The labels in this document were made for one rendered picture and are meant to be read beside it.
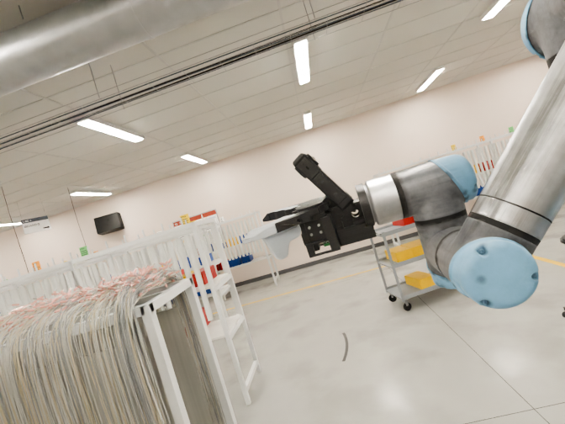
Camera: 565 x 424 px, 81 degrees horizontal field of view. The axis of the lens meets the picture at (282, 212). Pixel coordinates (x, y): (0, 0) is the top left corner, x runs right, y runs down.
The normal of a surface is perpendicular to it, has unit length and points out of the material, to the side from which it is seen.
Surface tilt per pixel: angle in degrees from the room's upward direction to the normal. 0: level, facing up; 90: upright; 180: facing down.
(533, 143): 62
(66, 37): 122
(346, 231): 98
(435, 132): 90
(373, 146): 90
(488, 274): 90
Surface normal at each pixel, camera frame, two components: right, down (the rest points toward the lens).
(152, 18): 0.19, 0.83
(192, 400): -0.11, 0.04
